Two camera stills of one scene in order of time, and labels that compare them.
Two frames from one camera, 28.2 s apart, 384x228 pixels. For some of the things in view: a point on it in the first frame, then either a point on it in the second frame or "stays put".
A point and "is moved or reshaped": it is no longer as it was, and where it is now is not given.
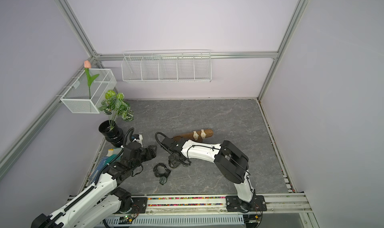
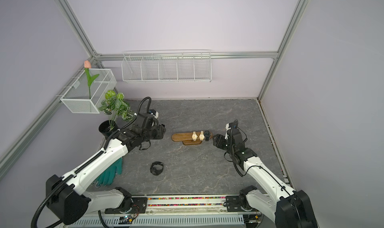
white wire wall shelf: x=191 y=65 stays put
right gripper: x=171 y=162 -> x=218 y=140
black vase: x=113 y=133 stays put
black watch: x=163 y=177 is moved or reshaped
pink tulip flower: x=87 y=65 stays put
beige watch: x=195 y=135 stays put
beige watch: x=203 y=134 stays put
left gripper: x=150 y=152 -> x=160 y=132
